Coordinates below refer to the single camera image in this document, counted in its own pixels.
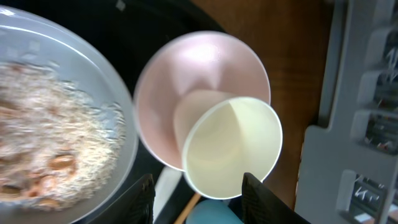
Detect grey plate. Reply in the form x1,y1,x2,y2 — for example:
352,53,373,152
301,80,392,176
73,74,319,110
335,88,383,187
1,4,139,224

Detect pink bowl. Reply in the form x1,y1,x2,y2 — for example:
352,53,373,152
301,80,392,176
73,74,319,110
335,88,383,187
134,30,271,170

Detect wooden chopstick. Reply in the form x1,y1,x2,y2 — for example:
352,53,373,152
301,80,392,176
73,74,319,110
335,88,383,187
174,193,201,224

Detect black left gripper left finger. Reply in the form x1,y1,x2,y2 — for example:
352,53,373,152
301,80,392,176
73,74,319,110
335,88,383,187
88,174,155,224

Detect grey dishwasher rack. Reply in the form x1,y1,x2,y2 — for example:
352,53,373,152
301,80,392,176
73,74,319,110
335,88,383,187
295,0,397,223

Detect blue cup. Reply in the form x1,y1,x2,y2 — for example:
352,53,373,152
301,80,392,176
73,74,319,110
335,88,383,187
185,200,243,224

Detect rice and peanut leftovers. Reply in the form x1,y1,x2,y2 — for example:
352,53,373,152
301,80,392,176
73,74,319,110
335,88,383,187
1,62,126,210

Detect round black serving tray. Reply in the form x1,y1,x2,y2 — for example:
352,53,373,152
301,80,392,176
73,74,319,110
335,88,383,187
0,0,237,224

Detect cream paper cup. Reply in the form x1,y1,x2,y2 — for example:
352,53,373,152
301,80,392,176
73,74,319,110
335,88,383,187
173,90,283,200

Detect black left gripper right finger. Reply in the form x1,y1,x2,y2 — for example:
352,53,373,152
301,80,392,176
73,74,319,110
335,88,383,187
242,172,310,224

